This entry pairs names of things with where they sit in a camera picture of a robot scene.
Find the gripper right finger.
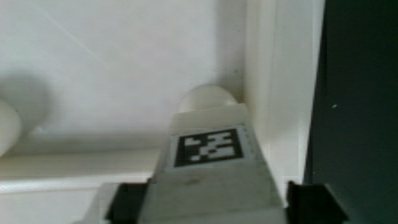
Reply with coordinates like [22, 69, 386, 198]
[285, 181, 347, 224]

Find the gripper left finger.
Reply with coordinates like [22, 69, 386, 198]
[72, 181, 150, 224]

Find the white leg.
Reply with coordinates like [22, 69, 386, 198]
[138, 85, 287, 224]

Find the white square tabletop part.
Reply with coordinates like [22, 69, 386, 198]
[0, 0, 324, 224]

